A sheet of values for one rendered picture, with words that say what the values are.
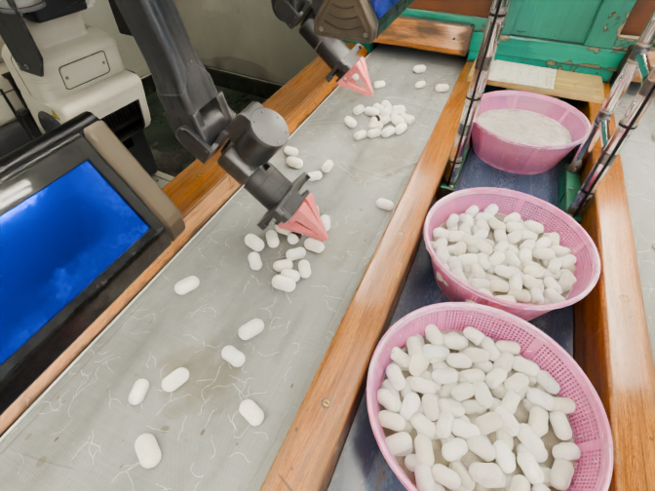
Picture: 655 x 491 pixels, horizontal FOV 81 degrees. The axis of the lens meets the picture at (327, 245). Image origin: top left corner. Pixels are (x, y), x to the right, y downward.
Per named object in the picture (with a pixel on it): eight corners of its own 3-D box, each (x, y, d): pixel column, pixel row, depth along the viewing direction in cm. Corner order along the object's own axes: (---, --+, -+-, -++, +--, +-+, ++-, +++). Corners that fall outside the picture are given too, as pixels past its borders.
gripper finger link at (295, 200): (343, 222, 62) (301, 181, 60) (327, 252, 58) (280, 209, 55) (319, 237, 67) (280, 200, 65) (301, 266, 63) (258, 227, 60)
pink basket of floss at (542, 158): (501, 193, 85) (517, 156, 78) (440, 133, 102) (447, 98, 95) (597, 169, 90) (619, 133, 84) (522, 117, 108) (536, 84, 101)
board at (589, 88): (466, 81, 103) (467, 76, 102) (475, 61, 113) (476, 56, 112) (602, 104, 94) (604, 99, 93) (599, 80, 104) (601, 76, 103)
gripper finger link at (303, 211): (349, 212, 64) (308, 172, 61) (332, 242, 59) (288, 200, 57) (325, 228, 69) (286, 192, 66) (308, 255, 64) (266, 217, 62)
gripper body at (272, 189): (314, 177, 62) (280, 144, 60) (285, 217, 55) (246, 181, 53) (292, 196, 67) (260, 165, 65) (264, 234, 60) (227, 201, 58)
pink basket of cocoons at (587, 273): (425, 339, 60) (438, 304, 53) (407, 222, 78) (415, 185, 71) (599, 346, 59) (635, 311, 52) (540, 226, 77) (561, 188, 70)
